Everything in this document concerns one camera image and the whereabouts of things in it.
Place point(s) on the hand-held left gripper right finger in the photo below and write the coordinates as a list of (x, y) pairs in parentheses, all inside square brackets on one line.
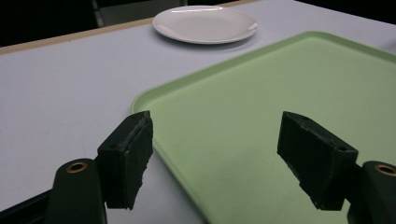
[(314, 155)]

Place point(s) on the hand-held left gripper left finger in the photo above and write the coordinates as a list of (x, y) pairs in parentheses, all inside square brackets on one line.
[(124, 158)]

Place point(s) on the light green plastic tray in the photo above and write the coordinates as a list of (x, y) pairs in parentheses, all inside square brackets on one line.
[(280, 102)]

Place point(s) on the white round plate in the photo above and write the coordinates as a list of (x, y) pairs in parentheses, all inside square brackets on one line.
[(205, 24)]

